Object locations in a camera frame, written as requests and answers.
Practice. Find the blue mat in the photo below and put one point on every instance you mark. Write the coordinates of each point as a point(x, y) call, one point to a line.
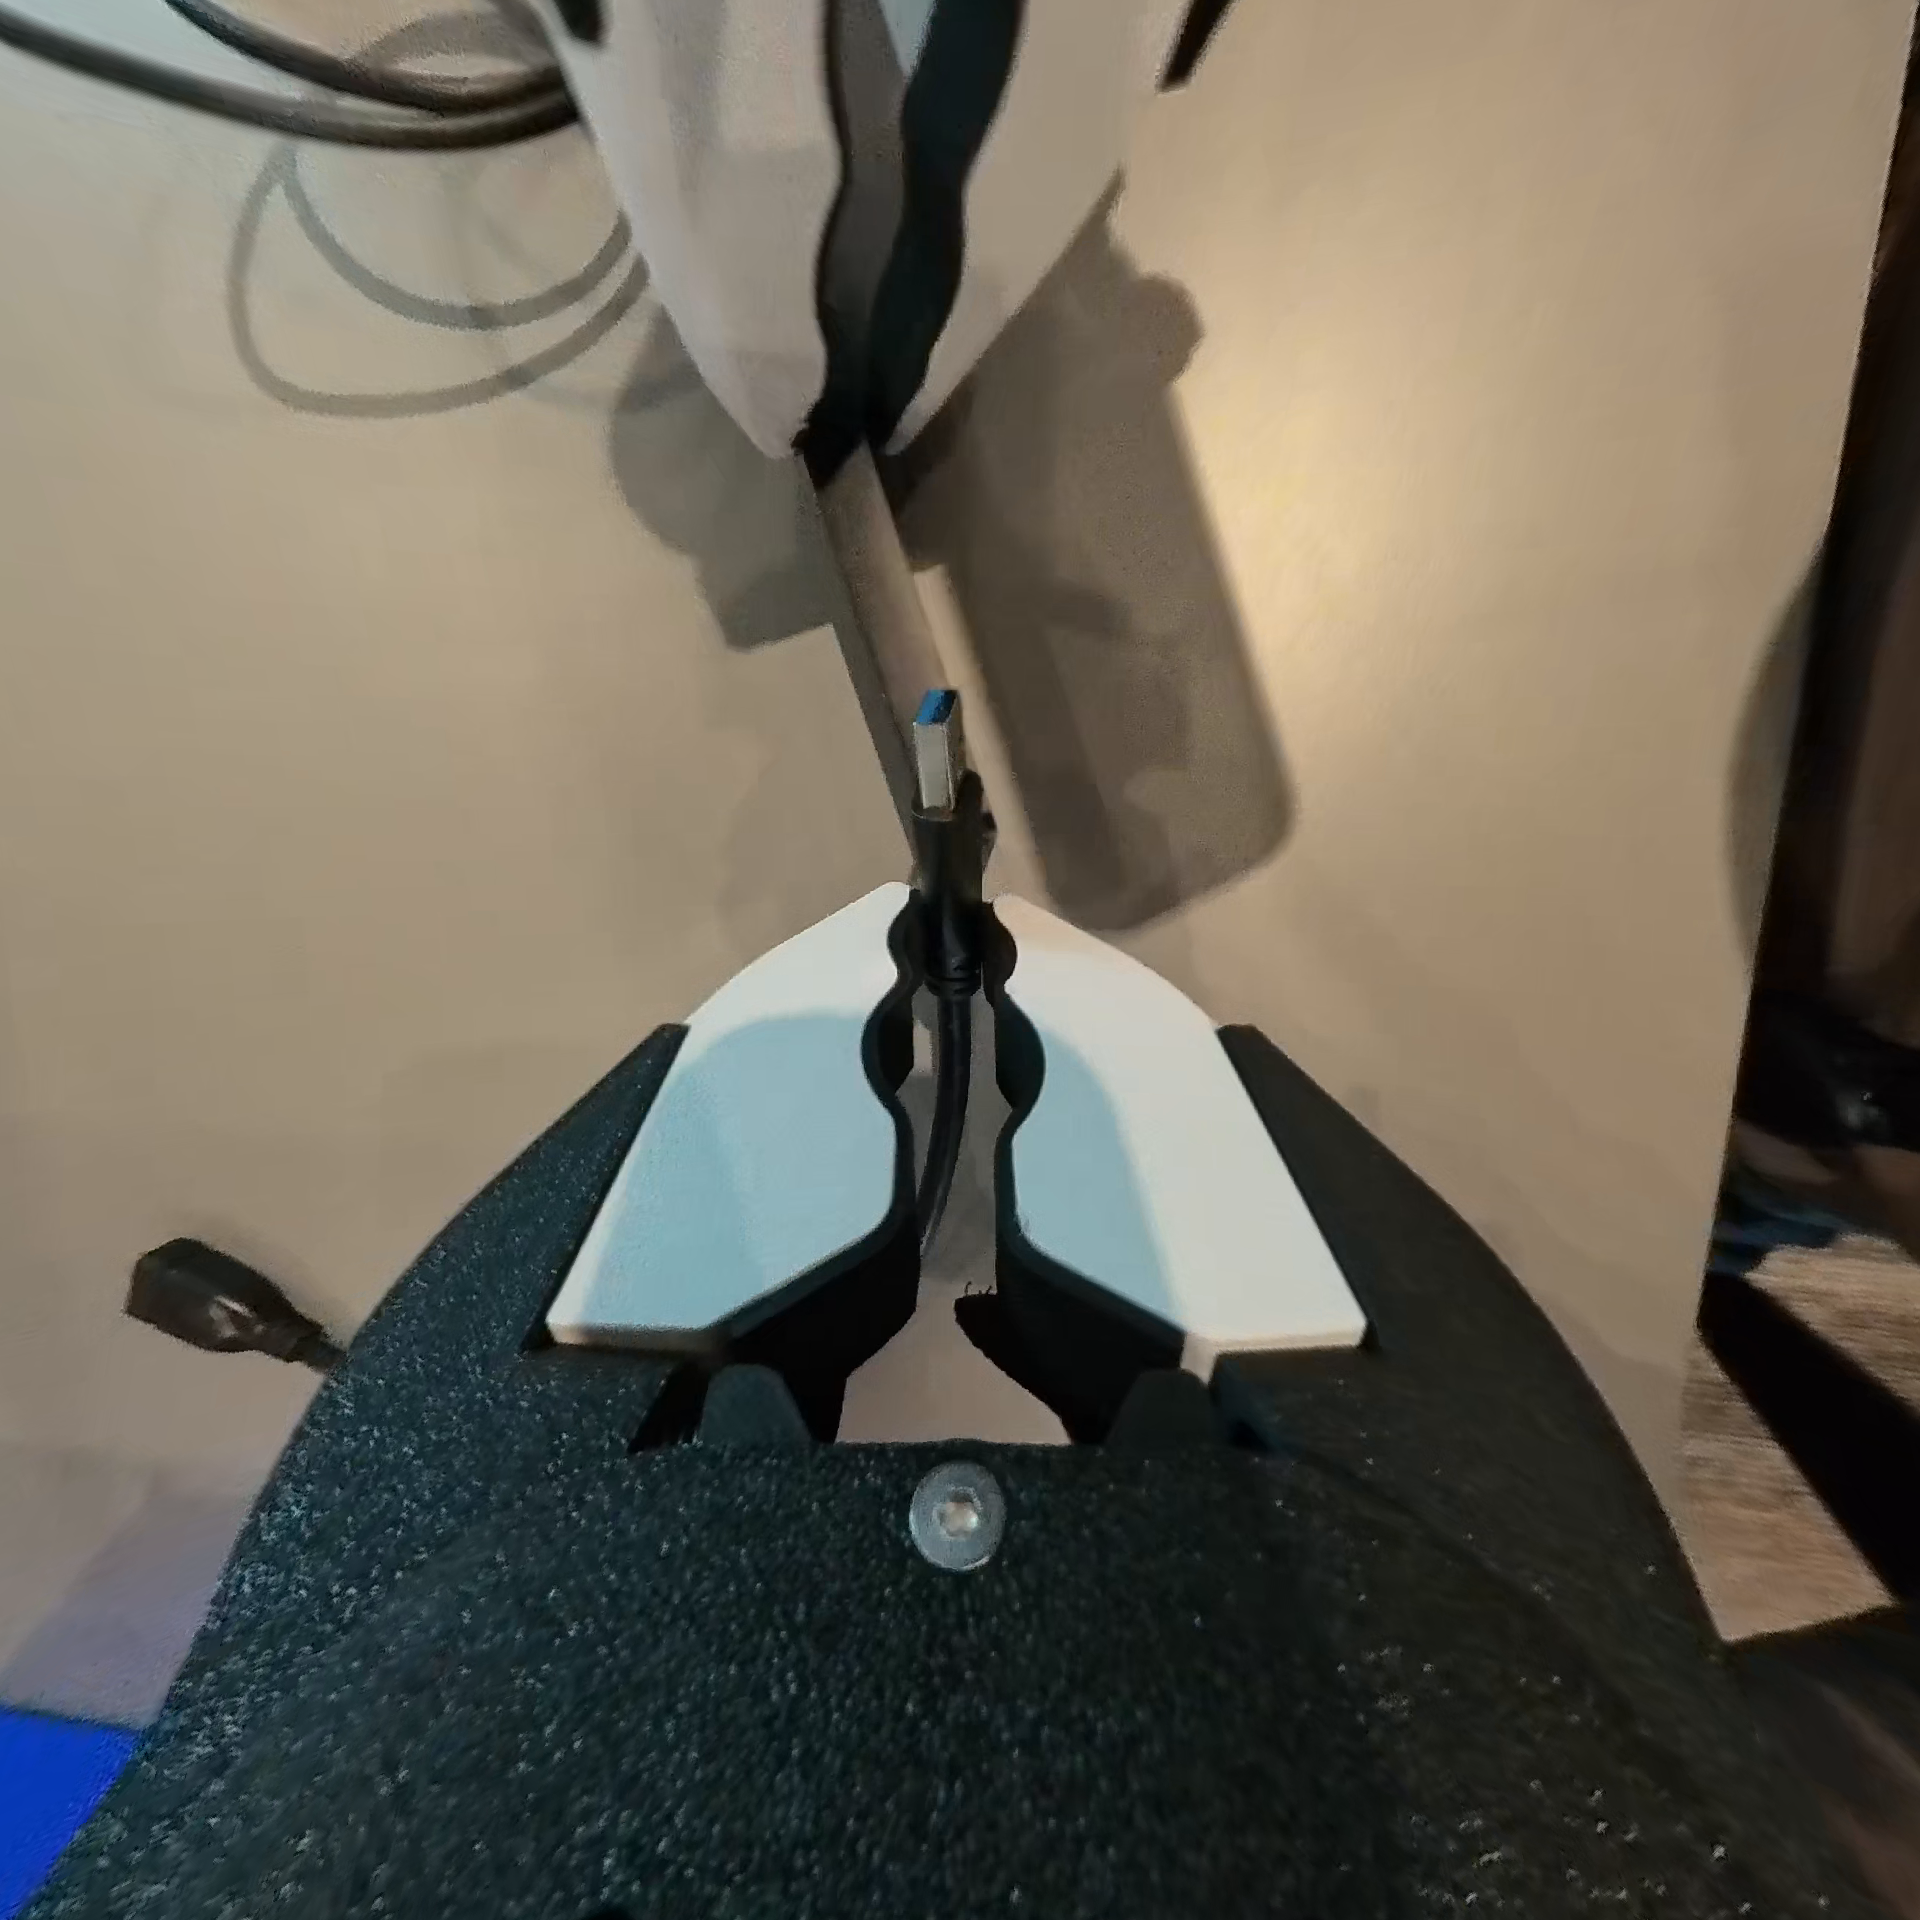
point(54, 1800)

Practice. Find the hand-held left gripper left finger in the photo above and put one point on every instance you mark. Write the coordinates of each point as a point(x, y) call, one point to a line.
point(721, 1171)

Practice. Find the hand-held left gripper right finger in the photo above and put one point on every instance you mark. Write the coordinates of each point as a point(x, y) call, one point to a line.
point(1171, 1185)

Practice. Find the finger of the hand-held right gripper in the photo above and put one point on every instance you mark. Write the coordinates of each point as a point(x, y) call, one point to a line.
point(1037, 136)
point(704, 181)

